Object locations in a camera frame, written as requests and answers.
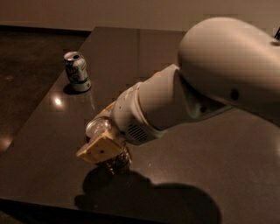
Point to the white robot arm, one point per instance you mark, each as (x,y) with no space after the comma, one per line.
(223,63)

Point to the orange brown soda can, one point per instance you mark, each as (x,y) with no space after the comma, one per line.
(116,164)

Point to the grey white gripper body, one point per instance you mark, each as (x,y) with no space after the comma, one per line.
(127,114)

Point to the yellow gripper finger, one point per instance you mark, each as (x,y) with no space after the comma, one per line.
(108,110)
(102,145)

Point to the green and white soda can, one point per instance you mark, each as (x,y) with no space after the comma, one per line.
(76,71)

